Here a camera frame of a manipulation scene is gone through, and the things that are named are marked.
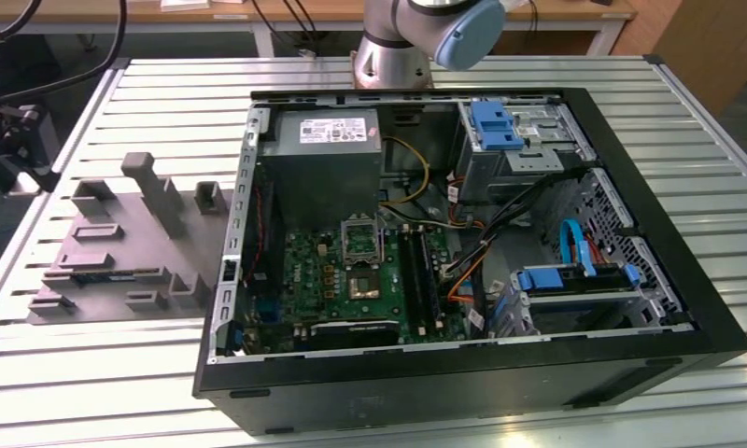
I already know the hard disk in blue carrier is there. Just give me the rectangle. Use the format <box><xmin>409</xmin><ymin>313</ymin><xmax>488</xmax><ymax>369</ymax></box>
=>
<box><xmin>514</xmin><ymin>263</ymin><xmax>644</xmax><ymax>296</ymax></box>

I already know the CPU socket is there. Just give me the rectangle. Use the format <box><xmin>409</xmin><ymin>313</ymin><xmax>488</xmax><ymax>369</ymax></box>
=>
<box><xmin>345</xmin><ymin>272</ymin><xmax>385</xmax><ymax>301</ymax></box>

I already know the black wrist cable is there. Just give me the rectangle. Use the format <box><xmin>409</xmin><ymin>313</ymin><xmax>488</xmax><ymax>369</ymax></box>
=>
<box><xmin>0</xmin><ymin>0</ymin><xmax>130</xmax><ymax>106</ymax></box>

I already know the silver CPU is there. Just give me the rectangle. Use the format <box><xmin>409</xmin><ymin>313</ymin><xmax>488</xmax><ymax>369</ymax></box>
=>
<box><xmin>4</xmin><ymin>171</ymin><xmax>43</xmax><ymax>196</ymax></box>

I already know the black graphics card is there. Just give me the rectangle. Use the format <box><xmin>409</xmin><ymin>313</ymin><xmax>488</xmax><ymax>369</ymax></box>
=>
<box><xmin>307</xmin><ymin>319</ymin><xmax>401</xmax><ymax>352</ymax></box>

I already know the silver disk bay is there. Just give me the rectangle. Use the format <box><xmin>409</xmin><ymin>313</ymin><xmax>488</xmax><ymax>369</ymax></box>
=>
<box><xmin>457</xmin><ymin>98</ymin><xmax>598</xmax><ymax>205</ymax></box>
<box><xmin>506</xmin><ymin>260</ymin><xmax>692</xmax><ymax>338</ymax></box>

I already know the RAM stick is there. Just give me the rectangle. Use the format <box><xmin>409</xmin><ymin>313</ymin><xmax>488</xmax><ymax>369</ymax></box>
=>
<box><xmin>71</xmin><ymin>269</ymin><xmax>138</xmax><ymax>284</ymax></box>

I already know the blue disk bay bracket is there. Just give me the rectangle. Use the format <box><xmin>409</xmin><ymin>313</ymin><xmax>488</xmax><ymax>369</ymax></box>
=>
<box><xmin>470</xmin><ymin>100</ymin><xmax>524</xmax><ymax>151</ymax></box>

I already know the black desktop PC case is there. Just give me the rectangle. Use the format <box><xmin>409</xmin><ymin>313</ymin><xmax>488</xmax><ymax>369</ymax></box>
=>
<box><xmin>190</xmin><ymin>86</ymin><xmax>747</xmax><ymax>438</ymax></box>

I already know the black RAM slot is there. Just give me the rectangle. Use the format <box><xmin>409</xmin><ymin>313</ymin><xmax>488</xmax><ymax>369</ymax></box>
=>
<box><xmin>413</xmin><ymin>224</ymin><xmax>448</xmax><ymax>329</ymax></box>
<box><xmin>396</xmin><ymin>224</ymin><xmax>425</xmax><ymax>335</ymax></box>

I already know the white box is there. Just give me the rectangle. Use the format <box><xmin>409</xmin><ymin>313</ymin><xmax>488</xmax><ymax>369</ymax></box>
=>
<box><xmin>158</xmin><ymin>0</ymin><xmax>211</xmax><ymax>13</ymax></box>

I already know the green motherboard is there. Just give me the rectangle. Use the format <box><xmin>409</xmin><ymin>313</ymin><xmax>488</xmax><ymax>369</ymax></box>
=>
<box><xmin>241</xmin><ymin>218</ymin><xmax>474</xmax><ymax>354</ymax></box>

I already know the wooden desk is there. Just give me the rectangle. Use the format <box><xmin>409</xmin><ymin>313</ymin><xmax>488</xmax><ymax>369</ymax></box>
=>
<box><xmin>0</xmin><ymin>0</ymin><xmax>637</xmax><ymax>58</ymax></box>

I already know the grey parts rack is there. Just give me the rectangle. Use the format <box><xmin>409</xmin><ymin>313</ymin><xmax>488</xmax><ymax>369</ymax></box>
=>
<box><xmin>24</xmin><ymin>151</ymin><xmax>234</xmax><ymax>327</ymax></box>

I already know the grey power supply unit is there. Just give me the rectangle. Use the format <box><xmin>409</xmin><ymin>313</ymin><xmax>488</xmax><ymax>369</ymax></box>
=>
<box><xmin>258</xmin><ymin>109</ymin><xmax>384</xmax><ymax>225</ymax></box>

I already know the blue flat wire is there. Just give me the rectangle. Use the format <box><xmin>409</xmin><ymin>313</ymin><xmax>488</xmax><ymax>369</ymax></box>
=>
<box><xmin>557</xmin><ymin>217</ymin><xmax>598</xmax><ymax>280</ymax></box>

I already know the yellow wire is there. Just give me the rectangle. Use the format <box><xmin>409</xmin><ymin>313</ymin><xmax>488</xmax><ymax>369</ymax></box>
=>
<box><xmin>377</xmin><ymin>134</ymin><xmax>432</xmax><ymax>206</ymax></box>

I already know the brown wooden cabinet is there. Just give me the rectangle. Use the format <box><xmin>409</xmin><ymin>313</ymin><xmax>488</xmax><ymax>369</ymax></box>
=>
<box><xmin>649</xmin><ymin>0</ymin><xmax>747</xmax><ymax>119</ymax></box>

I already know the black wire bundle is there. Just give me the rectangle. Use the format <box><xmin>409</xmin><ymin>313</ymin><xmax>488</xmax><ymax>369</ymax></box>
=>
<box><xmin>441</xmin><ymin>168</ymin><xmax>586</xmax><ymax>279</ymax></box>

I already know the orange wire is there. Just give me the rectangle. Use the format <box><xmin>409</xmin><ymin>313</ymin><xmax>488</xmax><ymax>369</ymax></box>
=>
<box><xmin>445</xmin><ymin>274</ymin><xmax>476</xmax><ymax>307</ymax></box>

